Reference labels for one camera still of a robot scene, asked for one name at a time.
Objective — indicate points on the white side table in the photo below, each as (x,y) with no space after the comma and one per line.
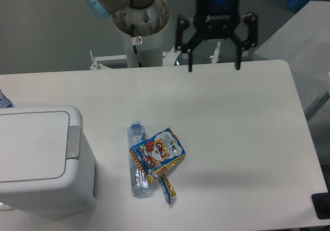
(303,42)

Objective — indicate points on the clear plastic water bottle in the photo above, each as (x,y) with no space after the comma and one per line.
(140,185)

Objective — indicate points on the blue patterned object left edge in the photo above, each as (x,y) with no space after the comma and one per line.
(5,102)

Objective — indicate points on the blue cartoon snack wrapper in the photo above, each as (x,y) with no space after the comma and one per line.
(159,155)

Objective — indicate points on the white push-lid trash can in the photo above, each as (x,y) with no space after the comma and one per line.
(47,164)

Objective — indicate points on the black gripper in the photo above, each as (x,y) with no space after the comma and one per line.
(217,12)

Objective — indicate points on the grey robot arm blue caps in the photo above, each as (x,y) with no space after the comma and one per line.
(244,37)

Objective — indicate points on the black clamp at table corner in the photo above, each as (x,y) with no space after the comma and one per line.
(321,205)

